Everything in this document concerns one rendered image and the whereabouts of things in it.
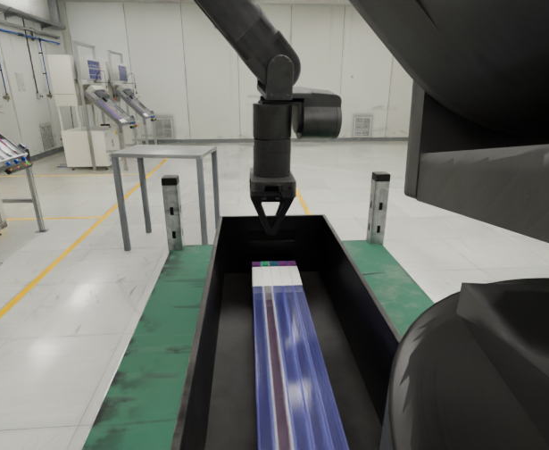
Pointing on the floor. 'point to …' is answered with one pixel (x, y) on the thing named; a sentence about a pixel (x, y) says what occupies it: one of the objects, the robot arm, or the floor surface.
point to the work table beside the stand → (145, 181)
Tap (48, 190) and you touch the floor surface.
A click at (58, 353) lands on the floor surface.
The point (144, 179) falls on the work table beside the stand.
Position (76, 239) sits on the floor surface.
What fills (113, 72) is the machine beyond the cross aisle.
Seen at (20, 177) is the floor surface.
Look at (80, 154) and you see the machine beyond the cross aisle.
